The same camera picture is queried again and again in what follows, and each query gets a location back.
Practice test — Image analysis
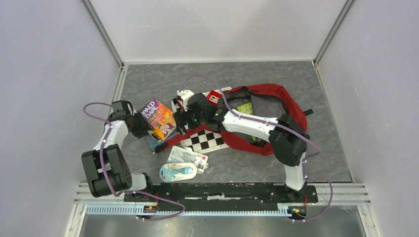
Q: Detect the purple colourful book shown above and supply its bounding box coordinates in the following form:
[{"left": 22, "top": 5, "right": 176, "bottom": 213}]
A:
[{"left": 140, "top": 99, "right": 176, "bottom": 142}]

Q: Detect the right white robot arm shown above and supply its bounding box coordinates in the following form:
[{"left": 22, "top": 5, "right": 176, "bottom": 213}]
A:
[{"left": 172, "top": 90, "right": 308, "bottom": 201}]

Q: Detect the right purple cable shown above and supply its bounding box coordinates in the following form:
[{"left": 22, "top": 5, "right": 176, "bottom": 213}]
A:
[{"left": 180, "top": 75, "right": 334, "bottom": 224}]

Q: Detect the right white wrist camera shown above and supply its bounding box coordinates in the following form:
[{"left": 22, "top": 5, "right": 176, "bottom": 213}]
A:
[{"left": 176, "top": 89, "right": 195, "bottom": 111}]

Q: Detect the packaged ruler set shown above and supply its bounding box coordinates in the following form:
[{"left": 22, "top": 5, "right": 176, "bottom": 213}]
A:
[{"left": 167, "top": 146, "right": 209, "bottom": 174}]

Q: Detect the blue packaged correction tape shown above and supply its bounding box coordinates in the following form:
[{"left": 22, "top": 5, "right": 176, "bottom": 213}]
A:
[{"left": 159, "top": 162, "right": 198, "bottom": 183}]

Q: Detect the green treehouse book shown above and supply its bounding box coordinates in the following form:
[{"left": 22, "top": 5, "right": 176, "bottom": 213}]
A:
[{"left": 237, "top": 102, "right": 253, "bottom": 115}]

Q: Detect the red student backpack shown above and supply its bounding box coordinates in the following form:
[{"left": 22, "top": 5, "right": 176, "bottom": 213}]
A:
[{"left": 154, "top": 83, "right": 313, "bottom": 156}]

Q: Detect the red window toy block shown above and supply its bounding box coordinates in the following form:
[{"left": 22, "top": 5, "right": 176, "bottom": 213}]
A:
[{"left": 206, "top": 90, "right": 222, "bottom": 107}]

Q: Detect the dark blue book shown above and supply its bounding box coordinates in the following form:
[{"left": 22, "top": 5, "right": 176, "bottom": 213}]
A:
[{"left": 146, "top": 131, "right": 178, "bottom": 152}]

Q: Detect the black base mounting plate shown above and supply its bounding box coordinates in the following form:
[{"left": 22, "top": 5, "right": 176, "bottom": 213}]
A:
[{"left": 124, "top": 183, "right": 319, "bottom": 212}]

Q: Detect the black white chess mat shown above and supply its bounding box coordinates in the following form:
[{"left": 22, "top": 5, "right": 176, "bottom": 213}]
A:
[{"left": 165, "top": 99, "right": 227, "bottom": 153}]

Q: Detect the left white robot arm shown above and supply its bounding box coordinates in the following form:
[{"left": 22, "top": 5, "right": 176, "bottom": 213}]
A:
[{"left": 81, "top": 100, "right": 155, "bottom": 201}]

